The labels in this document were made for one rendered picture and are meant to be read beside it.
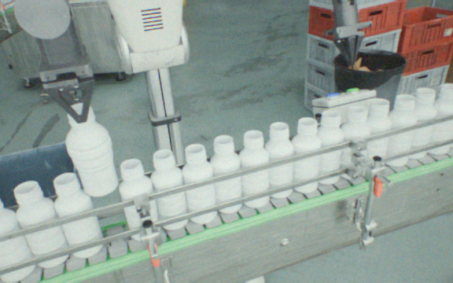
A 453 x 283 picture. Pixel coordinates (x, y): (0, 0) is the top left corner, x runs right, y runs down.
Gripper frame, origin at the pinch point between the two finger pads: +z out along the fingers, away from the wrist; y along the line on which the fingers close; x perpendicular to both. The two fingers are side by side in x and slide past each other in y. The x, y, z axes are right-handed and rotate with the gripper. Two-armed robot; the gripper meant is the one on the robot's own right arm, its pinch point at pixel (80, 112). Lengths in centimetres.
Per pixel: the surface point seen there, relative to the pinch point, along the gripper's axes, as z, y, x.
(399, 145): 22, 4, 64
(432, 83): 124, -183, 287
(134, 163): 12.3, -0.6, 6.3
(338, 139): 16, 3, 48
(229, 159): 14.7, 2.3, 23.8
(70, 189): 12.4, 2.1, -4.8
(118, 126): 132, -248, 7
